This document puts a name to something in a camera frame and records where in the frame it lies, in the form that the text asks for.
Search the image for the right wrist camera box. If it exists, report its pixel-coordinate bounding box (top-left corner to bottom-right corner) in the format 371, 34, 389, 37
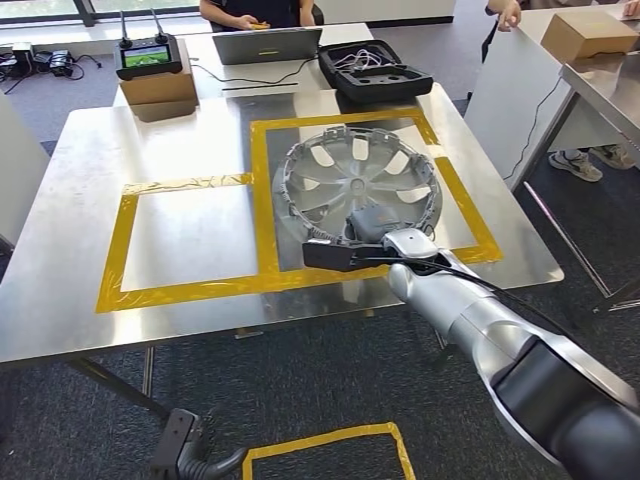
302, 238, 389, 273

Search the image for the black cable bundle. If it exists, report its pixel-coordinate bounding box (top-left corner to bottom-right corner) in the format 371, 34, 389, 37
0, 42, 103, 94

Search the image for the white cable bundle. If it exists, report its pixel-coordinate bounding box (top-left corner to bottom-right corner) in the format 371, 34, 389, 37
332, 49, 383, 73

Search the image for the steel workbench table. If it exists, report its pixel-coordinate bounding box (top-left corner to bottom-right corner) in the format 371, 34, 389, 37
0, 82, 565, 419

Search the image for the white cabinet panel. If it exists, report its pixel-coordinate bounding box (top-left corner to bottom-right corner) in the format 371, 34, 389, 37
465, 3, 640, 193

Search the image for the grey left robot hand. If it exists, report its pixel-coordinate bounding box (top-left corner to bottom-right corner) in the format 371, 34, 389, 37
180, 417, 248, 480

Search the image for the black flat item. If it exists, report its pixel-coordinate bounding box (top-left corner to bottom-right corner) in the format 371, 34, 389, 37
318, 39, 435, 104

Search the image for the steel table with white panel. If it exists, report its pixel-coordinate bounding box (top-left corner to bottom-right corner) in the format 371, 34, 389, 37
0, 92, 51, 256

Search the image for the person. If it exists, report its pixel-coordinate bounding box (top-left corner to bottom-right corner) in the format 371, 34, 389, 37
479, 0, 640, 183
198, 0, 325, 33

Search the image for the black remote controller with screen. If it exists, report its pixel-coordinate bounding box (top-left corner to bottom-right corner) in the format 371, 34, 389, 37
113, 7, 184, 82

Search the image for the grey laptop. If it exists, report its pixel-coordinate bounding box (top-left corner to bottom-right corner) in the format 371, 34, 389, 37
212, 27, 324, 66

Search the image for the white desk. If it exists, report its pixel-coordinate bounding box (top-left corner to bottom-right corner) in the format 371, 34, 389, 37
112, 24, 374, 109

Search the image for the yellow tape rectangle, crinkled strip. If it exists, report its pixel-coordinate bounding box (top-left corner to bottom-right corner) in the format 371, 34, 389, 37
94, 173, 338, 314

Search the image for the silver wheel hubcap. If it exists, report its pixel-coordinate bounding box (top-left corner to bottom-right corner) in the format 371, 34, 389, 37
272, 125, 444, 243

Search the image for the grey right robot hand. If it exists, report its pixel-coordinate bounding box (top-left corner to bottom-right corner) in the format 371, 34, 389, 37
345, 203, 406, 243

